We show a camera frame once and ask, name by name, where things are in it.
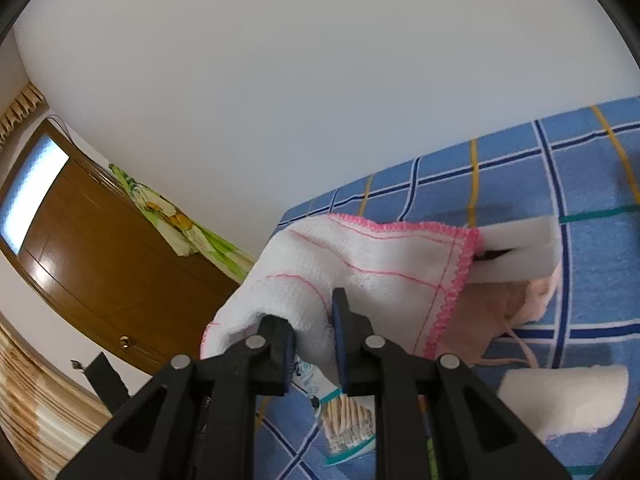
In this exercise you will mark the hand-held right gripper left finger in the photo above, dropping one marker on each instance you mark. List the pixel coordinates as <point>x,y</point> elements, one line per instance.
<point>288,360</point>

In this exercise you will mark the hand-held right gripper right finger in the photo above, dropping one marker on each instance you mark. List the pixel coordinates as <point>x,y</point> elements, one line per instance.
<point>340,340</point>

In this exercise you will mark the white cloth with pink trim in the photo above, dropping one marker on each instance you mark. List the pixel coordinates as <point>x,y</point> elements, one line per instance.
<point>350,280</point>

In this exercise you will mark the white and teal packet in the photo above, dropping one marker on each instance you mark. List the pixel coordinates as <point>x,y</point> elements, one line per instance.
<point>307,375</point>

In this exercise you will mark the pale pink cloth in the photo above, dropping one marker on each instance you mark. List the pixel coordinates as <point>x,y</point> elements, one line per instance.
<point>490,310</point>

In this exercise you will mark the green printed cloth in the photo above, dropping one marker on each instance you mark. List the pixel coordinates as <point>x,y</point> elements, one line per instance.
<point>175,220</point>

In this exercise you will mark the rolled white towel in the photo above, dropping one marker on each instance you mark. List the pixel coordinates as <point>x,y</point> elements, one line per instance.
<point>565,397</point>

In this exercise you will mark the brown wooden door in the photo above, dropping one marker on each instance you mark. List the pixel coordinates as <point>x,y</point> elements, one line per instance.
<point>90,240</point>

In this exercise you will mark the blue plaid bedsheet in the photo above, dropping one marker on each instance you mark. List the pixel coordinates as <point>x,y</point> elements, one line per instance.
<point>550,185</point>

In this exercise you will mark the beige pleated curtain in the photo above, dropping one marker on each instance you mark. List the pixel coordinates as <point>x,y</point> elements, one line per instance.
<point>17,110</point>

